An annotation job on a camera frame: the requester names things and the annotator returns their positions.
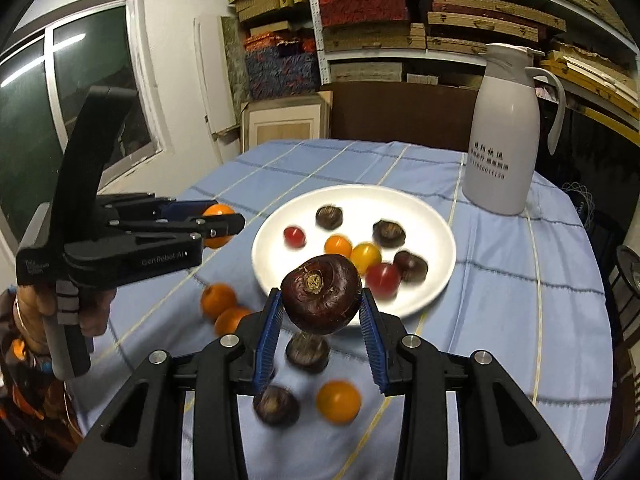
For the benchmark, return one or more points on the dark brown wooden board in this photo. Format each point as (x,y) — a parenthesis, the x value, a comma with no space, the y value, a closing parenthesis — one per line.
(400,115)

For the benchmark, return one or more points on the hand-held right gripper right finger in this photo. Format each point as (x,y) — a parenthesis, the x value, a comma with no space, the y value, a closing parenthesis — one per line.
(372,340)

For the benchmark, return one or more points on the orange cherry tomato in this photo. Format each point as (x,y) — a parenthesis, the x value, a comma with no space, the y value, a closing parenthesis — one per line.
(338,401)
(338,246)

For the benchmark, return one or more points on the dark brown water chestnut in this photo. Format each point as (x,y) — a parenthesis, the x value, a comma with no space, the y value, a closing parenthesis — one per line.
(329,216)
(276,405)
(307,352)
(389,232)
(411,265)

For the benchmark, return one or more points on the stack of blue patterned boxes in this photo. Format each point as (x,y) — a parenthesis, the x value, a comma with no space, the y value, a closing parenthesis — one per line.
(282,67)

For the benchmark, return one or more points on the white metal shelf rack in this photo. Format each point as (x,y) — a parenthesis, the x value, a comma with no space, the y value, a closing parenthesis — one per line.
(320,35)

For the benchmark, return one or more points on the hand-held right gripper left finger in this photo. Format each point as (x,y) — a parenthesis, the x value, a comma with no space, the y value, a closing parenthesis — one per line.
(267,340)

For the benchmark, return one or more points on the dark wooden chair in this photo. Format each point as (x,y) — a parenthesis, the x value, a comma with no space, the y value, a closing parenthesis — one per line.
(620,280)

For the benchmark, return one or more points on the shelf of flat boxes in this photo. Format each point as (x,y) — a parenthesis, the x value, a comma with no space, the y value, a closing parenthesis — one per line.
(475,25)

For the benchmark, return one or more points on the white thermos jug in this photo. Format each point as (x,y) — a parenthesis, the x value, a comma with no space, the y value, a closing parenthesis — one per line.
(500,125)

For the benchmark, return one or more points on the blue checked tablecloth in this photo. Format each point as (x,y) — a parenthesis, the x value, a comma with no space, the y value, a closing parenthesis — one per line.
(500,310)

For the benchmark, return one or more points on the yellow cherry tomato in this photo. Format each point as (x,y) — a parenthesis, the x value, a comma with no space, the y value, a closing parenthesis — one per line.
(366,254)

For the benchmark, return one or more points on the thick dark red box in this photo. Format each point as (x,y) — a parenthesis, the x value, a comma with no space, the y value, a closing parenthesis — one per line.
(362,5)

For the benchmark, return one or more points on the person's patterned clothing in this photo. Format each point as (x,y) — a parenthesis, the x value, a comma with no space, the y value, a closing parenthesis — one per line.
(30,405)

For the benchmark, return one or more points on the red cherry tomato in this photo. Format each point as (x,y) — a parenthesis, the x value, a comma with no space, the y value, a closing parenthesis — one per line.
(383,278)
(294,236)

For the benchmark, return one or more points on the green marbled slab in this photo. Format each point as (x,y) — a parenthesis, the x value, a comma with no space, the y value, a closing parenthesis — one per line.
(234,60)

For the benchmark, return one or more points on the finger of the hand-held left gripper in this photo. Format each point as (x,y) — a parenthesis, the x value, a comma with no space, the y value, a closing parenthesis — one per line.
(185,208)
(220,225)

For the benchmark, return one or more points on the person's left hand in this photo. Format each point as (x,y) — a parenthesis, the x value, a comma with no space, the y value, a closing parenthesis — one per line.
(35,310)

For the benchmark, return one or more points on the pale orange tangerine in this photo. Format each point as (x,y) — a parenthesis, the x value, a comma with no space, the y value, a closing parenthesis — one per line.
(232,322)

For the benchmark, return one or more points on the white round plate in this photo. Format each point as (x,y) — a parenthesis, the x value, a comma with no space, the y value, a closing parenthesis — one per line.
(430,240)

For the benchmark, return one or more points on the white framed window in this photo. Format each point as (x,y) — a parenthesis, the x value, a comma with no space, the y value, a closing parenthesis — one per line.
(30,135)

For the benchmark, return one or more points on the person's left forearm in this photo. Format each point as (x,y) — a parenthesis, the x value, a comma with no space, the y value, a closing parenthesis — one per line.
(22,355)

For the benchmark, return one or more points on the white leaning board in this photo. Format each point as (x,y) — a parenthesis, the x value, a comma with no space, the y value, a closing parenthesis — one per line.
(210,85)

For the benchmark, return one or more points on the large maroon water chestnut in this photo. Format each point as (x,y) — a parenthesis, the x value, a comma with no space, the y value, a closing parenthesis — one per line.
(320,305)

